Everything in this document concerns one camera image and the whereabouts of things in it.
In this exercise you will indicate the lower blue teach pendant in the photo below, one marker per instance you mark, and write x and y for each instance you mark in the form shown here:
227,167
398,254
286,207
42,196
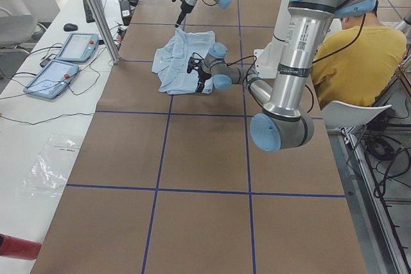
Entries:
53,79

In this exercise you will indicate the blue teach pendant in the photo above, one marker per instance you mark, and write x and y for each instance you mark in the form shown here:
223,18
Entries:
53,79
78,47

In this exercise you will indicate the upper blue teach pendant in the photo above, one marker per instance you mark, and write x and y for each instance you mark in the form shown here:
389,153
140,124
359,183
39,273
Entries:
78,47

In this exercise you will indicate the red cylinder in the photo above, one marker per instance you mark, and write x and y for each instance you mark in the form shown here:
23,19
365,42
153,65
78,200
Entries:
17,248

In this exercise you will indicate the black computer mouse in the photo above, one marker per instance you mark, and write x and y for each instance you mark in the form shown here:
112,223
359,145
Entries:
70,27

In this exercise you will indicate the aluminium frame post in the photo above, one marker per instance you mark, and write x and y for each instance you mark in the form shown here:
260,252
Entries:
99,17

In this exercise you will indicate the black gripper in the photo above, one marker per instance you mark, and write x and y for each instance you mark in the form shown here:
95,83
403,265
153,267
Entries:
183,9
203,76

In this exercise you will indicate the light blue striped shirt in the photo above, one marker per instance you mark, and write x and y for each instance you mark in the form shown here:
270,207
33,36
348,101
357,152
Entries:
171,61

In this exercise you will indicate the person in yellow shirt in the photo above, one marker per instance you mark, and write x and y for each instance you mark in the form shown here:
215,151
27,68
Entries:
355,64

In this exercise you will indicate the clear plastic bag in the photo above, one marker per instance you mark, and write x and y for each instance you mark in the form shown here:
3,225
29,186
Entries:
52,167

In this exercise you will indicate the white chair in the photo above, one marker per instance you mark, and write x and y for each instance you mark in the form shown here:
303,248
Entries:
337,114

